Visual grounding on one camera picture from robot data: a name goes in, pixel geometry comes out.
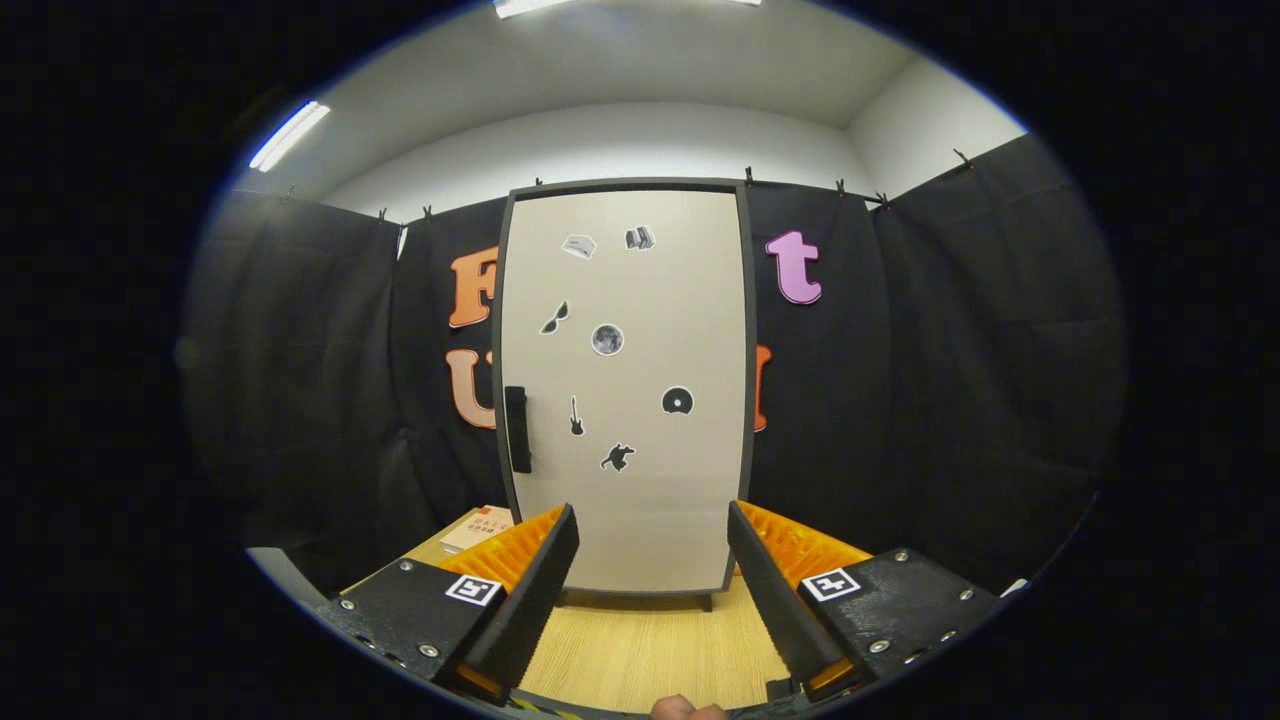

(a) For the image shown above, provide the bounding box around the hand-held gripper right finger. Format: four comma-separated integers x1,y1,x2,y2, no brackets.
727,500,1001,701

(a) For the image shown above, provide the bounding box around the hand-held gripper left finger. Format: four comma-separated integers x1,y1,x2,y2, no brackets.
318,503,581,701

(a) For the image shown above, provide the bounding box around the black door handle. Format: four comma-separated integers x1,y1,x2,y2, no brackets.
504,385,533,474

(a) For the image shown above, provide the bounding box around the dark grey shoe cabinet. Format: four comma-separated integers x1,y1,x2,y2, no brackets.
493,178,761,613

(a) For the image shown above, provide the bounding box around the orange and white book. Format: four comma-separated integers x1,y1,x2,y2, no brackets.
440,505,516,554

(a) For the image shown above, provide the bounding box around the black backdrop cloth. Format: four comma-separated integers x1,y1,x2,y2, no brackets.
178,132,1129,601

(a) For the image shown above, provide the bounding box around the row of black clips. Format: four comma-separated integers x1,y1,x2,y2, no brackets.
285,148,976,223

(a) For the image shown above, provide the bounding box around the narrow ceiling light strip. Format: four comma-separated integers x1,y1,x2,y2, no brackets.
248,100,331,173

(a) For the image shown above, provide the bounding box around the wide ceiling light panel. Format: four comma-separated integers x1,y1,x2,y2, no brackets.
493,0,763,21

